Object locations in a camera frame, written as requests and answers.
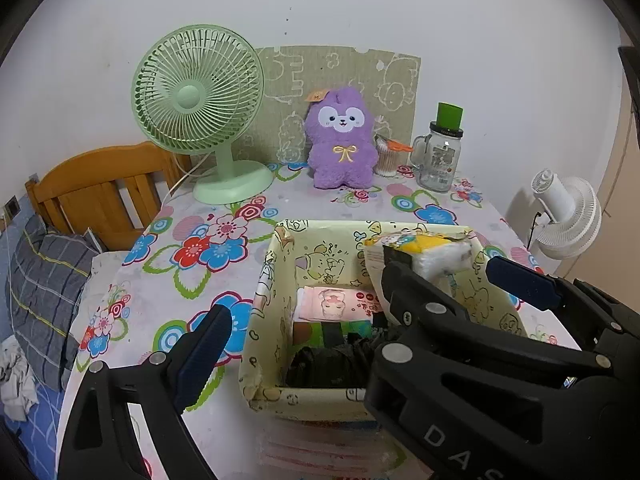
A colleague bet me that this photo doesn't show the pink striped packet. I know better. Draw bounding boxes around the pink striped packet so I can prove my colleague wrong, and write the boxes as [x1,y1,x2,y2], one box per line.
[260,412,401,480]

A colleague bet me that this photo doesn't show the white standing fan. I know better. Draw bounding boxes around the white standing fan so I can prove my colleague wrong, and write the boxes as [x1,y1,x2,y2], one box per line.
[527,170,603,262]

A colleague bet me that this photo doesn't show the printed cardboard sheet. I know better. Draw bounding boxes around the printed cardboard sheet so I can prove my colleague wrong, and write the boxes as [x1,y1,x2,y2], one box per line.
[254,46,422,167]

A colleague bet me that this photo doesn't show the dark grey socks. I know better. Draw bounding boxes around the dark grey socks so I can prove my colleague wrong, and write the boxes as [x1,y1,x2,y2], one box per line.
[286,344,381,389]

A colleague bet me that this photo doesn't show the grey plaid pillow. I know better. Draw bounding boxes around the grey plaid pillow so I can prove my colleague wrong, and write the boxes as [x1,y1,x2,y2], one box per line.
[5,215,102,392]

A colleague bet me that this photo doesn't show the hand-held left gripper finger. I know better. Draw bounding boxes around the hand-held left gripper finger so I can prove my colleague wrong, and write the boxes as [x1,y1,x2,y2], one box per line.
[57,305,234,480]

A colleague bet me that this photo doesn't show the purple plush toy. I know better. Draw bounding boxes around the purple plush toy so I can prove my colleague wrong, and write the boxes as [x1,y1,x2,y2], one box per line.
[305,87,379,191]

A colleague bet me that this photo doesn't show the clear cotton swab jar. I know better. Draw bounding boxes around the clear cotton swab jar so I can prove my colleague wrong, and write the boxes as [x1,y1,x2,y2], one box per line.
[375,135,402,177]

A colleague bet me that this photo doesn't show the floral tablecloth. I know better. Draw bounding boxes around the floral tablecloth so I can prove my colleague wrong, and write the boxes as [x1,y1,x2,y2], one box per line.
[57,160,581,480]

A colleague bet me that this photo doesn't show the wooden bed headboard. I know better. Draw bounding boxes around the wooden bed headboard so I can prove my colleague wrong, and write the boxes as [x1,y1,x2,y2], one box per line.
[25,141,194,252]

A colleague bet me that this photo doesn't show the green plastic cup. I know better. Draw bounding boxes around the green plastic cup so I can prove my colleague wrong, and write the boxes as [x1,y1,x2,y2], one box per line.
[436,102,465,134]

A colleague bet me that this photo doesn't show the pink cartoon tissue packet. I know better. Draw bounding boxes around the pink cartoon tissue packet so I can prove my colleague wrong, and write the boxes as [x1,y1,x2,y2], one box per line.
[297,286,383,322]

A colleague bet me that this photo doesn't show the yellow cartoon print storage box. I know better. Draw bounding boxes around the yellow cartoon print storage box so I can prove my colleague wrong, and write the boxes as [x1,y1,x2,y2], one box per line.
[239,219,530,421]

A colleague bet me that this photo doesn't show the black fan cable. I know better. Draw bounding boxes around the black fan cable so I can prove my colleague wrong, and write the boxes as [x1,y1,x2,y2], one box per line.
[526,210,547,252]

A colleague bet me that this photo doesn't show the white fan cable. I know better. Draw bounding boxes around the white fan cable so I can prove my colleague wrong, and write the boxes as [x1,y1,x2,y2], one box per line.
[167,154,212,197]

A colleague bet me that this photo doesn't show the green desk fan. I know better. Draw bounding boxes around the green desk fan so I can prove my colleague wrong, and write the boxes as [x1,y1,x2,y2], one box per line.
[131,24,274,205]

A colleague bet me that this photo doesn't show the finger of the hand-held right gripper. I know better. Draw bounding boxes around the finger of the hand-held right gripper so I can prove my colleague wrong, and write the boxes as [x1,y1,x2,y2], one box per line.
[364,245,618,480]
[484,254,640,376]

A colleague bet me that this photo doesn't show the blue grid bed sheet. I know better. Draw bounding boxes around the blue grid bed sheet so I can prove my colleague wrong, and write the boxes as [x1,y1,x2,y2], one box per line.
[0,385,67,480]

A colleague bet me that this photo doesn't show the crumpled white cloth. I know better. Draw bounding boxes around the crumpled white cloth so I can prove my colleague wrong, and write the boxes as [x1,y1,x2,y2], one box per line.
[0,347,39,422]

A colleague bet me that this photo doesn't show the glass mug jar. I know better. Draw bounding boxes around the glass mug jar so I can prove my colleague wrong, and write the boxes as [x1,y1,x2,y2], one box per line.
[410,121,465,194]

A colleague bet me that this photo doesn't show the green packet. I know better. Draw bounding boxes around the green packet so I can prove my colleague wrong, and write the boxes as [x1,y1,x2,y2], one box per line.
[295,321,351,348]

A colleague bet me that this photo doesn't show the white tissue pack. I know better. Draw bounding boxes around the white tissue pack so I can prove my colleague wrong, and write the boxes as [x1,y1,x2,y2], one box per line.
[364,231,474,292]

